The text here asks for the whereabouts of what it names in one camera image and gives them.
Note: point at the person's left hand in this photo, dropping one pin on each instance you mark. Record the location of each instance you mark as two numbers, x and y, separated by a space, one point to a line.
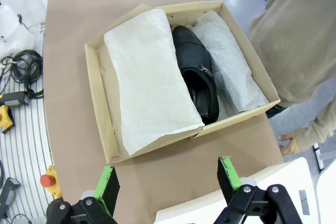
291 142

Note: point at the slotted aluminium mounting plate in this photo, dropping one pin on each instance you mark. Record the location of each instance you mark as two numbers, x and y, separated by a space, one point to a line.
29 142

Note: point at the person in beige sweater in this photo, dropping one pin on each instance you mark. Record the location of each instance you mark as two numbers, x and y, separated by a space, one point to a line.
296 37

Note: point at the person's dark shoe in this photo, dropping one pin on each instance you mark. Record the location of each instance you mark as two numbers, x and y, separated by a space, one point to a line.
275 110

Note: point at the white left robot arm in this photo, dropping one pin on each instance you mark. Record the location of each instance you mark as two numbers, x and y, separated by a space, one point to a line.
13 32

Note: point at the brown cardboard shoe box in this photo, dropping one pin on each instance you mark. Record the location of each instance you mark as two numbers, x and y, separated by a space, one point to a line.
101 82

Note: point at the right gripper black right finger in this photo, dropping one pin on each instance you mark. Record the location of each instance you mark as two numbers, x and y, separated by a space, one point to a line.
228 179

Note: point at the black leather buckle shoe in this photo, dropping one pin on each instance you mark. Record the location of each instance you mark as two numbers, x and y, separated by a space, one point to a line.
191 51

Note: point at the person's left forearm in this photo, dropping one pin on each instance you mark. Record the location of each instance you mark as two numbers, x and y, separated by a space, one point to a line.
315 132

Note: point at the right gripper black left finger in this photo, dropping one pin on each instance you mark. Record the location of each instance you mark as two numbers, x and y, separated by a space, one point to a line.
107 187

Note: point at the white plastic storage bin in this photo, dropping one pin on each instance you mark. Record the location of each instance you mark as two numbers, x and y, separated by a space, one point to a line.
283 182

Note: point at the grey handheld device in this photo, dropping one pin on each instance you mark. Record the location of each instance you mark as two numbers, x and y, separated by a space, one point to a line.
9 195

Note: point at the white tissue wrapping paper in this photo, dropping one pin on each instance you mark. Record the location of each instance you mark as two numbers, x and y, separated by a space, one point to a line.
147 77

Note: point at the yellow emergency stop button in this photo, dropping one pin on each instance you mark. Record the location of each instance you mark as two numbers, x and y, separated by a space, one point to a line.
48 180
5 119

